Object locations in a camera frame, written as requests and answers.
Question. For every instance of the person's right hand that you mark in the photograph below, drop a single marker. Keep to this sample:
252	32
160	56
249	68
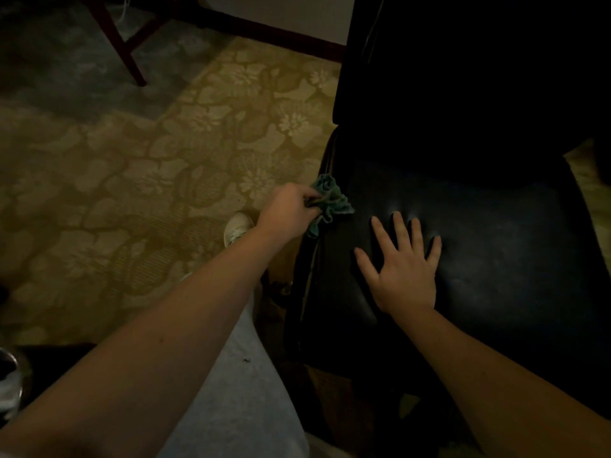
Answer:
405	281

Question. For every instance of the person's left hand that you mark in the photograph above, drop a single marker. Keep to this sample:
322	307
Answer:
286	214

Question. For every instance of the green cleaning cloth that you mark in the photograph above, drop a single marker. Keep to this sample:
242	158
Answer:
331	197

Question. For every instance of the white crumpled tissue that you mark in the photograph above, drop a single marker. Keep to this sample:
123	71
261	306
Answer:
9	391

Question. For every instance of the person's right forearm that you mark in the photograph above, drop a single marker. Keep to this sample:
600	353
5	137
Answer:
501	391

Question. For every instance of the black leather chair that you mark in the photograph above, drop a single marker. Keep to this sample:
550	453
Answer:
501	257

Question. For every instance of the dark red baseboard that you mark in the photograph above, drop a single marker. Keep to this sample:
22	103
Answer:
286	38

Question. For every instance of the dark cabinet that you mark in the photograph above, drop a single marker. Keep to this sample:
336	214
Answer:
604	162

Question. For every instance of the metal trash bin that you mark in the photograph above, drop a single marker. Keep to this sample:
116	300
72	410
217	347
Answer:
9	362

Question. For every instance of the person's left forearm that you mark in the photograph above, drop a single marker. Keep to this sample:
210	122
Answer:
143	367

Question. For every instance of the dark red wooden table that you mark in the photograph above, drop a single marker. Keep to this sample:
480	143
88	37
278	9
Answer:
126	57

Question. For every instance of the white sneaker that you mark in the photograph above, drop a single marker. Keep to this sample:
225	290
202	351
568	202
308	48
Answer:
236	228

